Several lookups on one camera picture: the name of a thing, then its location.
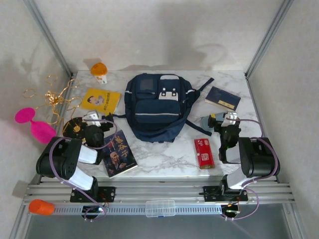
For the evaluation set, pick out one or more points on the light blue pencil case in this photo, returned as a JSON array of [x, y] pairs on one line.
[[204, 123]]

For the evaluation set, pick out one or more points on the yellow cartoon cover book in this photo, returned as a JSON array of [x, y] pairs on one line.
[[99, 100]]

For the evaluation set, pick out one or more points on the navy book gold label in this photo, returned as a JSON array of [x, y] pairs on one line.
[[221, 98]]

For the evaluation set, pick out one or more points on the red rectangular box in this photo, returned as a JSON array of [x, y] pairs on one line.
[[204, 154]]

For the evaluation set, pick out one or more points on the dark book old man cover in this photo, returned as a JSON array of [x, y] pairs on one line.
[[119, 155]]

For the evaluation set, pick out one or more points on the navy blue backpack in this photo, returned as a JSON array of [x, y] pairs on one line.
[[154, 117]]

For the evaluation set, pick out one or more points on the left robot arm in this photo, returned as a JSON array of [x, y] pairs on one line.
[[87, 154]]

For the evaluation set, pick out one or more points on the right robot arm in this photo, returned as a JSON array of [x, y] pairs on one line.
[[259, 159]]

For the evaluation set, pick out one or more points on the white bottle orange lid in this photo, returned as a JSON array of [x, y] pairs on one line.
[[99, 69]]

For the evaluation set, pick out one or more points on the pink fluffy double pad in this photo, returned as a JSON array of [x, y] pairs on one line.
[[25, 115]]

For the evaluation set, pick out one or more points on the black controller board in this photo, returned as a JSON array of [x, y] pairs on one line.
[[91, 210], [230, 211]]

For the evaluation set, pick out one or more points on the orange plastic cup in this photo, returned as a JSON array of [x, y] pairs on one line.
[[41, 207]]

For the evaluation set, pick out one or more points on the clear plastic compartment box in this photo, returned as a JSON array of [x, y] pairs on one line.
[[160, 208]]

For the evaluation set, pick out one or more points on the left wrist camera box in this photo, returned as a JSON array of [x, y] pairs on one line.
[[91, 118]]

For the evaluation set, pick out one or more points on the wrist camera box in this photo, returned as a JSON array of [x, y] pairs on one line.
[[91, 118], [231, 117]]

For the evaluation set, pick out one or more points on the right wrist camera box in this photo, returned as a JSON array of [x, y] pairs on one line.
[[231, 117]]

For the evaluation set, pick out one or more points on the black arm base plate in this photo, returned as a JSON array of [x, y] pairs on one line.
[[211, 194], [108, 194]]

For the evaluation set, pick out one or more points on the aluminium rail frame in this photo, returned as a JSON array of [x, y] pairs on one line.
[[159, 190]]

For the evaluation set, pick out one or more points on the aluminium frame post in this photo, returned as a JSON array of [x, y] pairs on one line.
[[49, 37], [269, 37]]

